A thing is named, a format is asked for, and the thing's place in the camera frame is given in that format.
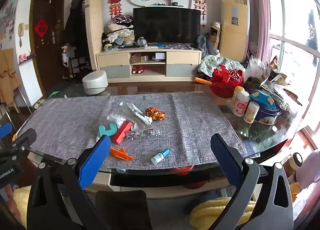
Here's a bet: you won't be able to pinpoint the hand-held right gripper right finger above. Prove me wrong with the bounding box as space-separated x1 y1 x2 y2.
207 134 294 230

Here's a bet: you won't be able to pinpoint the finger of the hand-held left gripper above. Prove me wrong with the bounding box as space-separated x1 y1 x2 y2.
0 123 13 143
11 128 37 151

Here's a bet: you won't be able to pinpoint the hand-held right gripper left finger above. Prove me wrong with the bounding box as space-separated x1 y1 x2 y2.
26 134 112 230

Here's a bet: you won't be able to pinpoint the clear plastic bag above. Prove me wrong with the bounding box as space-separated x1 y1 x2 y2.
107 102 140 131

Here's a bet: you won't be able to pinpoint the white printed wrapper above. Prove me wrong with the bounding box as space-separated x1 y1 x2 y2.
130 104 153 126

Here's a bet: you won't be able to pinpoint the orange plastic piece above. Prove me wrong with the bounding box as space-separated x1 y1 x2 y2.
110 147 135 161

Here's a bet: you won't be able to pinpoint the teal block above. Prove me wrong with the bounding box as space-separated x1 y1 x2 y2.
98 124 117 137

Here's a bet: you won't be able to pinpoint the red block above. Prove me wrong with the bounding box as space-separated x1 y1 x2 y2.
112 121 132 144

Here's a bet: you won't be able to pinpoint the grey table mat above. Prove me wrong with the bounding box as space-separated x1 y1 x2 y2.
15 92 247 170

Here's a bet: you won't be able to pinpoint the white yellow-label bottle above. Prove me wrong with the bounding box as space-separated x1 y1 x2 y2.
244 102 260 123

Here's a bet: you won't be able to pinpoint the clear blister pack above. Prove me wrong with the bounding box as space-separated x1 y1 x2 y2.
125 129 162 141

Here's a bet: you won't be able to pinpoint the yellow towel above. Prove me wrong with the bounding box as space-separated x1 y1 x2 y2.
189 197 256 230

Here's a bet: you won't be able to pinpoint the white pink-label bottle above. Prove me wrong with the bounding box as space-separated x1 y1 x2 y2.
232 90 250 117

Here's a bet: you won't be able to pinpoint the whiteboard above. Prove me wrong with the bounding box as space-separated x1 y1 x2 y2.
19 59 43 107

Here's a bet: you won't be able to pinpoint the tan hanging jackets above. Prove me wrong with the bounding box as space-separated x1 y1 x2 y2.
0 49 22 103

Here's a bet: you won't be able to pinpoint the blue round tin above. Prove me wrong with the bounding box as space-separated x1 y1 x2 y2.
251 106 282 127

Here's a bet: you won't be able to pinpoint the dark chair back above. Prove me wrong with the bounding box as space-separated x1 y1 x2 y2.
95 190 153 230

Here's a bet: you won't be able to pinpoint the white yellow-capped bottle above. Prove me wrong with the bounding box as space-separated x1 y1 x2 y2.
230 86 245 107

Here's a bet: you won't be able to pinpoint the small teal-capped bottle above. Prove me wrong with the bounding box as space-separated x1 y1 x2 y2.
151 149 170 165

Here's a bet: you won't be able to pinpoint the blue snack packet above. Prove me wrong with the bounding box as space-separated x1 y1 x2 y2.
249 89 277 109

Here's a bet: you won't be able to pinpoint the red openwork basket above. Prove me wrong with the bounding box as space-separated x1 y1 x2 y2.
209 65 244 98

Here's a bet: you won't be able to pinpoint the orange foil wrapper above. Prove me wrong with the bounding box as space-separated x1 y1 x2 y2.
145 107 166 122

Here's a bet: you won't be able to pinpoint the white round stool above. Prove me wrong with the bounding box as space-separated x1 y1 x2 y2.
82 70 109 95

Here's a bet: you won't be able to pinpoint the orange plastic stick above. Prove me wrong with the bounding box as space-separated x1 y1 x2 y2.
195 77 213 86

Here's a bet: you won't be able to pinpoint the brown door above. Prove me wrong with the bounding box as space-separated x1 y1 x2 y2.
29 0 66 97

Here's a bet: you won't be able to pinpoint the lilac cloth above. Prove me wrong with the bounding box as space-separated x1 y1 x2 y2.
296 149 320 190

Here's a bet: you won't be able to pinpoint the child stroller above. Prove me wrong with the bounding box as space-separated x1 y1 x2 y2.
62 44 83 80

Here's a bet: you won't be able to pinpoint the pile of plastic bags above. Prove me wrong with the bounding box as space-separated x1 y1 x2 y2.
244 56 303 111

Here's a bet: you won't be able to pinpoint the floral cloth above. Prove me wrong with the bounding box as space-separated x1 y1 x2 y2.
199 55 248 75

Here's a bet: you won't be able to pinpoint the beige television cabinet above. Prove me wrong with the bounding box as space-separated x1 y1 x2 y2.
96 46 202 82

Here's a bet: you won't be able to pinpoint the red diamond door sign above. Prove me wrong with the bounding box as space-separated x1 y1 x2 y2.
34 19 49 38

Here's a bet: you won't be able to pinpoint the blue grey bags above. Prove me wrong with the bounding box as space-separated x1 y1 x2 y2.
196 34 220 57

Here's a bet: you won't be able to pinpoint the dark hanging coats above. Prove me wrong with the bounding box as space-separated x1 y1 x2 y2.
62 0 87 54

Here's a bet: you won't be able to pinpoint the beige standing air conditioner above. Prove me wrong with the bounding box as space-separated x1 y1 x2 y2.
221 0 250 63

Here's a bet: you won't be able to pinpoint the cardboard boxes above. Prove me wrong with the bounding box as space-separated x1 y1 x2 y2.
209 21 222 50

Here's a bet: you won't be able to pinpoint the pile of clothes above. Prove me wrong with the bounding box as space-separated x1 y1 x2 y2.
102 15 135 45

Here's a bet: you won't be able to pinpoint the beige folding screen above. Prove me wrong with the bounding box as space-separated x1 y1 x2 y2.
86 0 104 71

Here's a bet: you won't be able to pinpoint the black television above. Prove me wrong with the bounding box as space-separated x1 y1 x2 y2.
133 7 201 45

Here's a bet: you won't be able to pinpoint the pink curtain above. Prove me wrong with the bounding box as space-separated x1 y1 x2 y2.
246 0 272 65

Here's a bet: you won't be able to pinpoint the window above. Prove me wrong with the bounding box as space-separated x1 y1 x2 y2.
264 0 320 133

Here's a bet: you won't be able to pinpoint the beige wall intercom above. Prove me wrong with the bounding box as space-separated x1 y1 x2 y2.
18 23 25 47

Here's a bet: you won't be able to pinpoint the wall photos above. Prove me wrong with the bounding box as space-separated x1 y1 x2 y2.
0 2 17 43

